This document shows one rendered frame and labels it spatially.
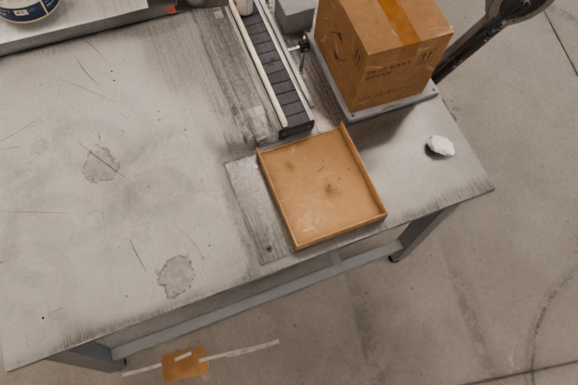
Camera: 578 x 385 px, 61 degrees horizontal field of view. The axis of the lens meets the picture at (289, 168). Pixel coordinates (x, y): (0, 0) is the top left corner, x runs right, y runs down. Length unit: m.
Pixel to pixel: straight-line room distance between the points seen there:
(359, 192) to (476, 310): 1.06
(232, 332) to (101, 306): 0.87
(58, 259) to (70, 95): 0.49
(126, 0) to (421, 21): 0.90
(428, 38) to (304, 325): 1.26
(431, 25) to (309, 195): 0.54
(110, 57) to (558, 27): 2.46
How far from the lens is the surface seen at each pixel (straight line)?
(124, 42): 1.66
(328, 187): 1.36
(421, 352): 2.18
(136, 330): 1.92
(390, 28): 1.32
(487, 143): 2.61
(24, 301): 1.38
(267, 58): 1.52
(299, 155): 1.39
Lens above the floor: 2.07
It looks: 64 degrees down
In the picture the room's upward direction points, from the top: 7 degrees clockwise
